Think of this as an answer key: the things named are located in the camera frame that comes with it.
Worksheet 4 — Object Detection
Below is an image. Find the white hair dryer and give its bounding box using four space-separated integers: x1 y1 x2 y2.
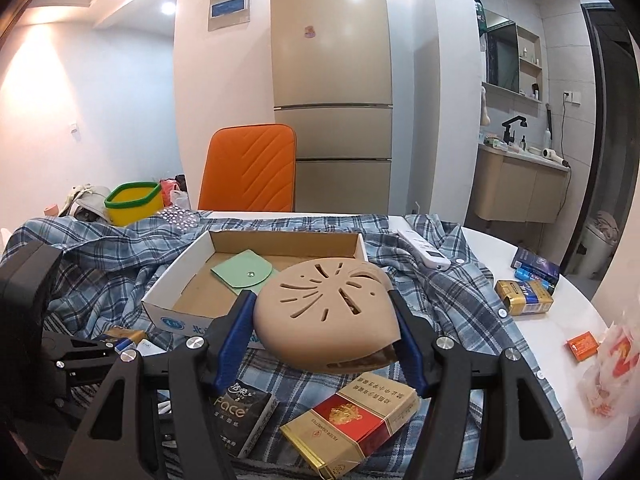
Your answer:
542 148 570 168

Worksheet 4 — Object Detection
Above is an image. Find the cardboard tray box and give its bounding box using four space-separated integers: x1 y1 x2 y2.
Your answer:
142 231 367 336

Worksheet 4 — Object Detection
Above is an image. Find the yellow green-rimmed bin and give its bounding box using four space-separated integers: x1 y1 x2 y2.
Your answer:
104 182 164 226

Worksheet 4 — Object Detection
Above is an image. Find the wall electrical panel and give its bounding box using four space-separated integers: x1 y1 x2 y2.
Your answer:
207 0 250 32

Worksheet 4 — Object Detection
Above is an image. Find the orange chair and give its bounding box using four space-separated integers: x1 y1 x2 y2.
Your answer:
198 124 296 212

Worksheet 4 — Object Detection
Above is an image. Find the blue plaid shirt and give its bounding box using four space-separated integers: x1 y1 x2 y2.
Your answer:
1 214 584 479

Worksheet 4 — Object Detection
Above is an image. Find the black faucet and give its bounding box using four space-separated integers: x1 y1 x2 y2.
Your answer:
501 115 530 148

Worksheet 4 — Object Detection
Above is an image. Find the green felt pouch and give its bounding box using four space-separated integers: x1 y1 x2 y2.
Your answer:
210 249 278 296

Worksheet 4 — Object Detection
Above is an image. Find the beige round silicone case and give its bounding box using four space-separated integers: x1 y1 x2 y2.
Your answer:
253 258 400 374

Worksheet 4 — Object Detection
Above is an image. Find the pile of beige cloth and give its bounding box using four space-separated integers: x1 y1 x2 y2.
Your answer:
58 184 111 223

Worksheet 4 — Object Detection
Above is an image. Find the red white plastic bag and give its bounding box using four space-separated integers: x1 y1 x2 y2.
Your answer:
579 313 639 418

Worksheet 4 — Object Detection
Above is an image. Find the bathroom mirror cabinet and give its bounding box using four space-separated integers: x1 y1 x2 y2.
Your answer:
480 10 544 102

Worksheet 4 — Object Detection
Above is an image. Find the floral patterned cloth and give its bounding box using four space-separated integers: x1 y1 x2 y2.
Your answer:
155 205 201 231

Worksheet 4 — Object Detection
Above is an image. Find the white power strip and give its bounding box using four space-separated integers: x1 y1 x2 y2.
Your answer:
397 230 451 271

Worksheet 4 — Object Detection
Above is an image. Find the dark blue small box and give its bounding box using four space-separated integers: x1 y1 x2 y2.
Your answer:
511 247 560 284

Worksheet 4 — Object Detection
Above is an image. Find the small orange box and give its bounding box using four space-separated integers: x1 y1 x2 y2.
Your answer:
566 332 600 363

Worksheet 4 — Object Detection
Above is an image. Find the gold red cigarette pack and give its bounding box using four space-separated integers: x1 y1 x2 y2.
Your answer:
280 372 420 479

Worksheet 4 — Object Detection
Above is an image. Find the gold blue cigarette pack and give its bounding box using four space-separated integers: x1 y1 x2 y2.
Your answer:
495 280 554 316
98 326 146 353

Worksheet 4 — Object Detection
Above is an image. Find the bathroom vanity cabinet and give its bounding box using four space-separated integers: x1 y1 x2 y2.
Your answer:
470 144 570 223

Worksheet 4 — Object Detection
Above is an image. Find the black face tissue pack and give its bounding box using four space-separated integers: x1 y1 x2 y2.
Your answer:
213 380 278 458

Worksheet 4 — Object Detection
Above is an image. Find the beige refrigerator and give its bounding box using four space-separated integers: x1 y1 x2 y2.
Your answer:
270 0 393 214

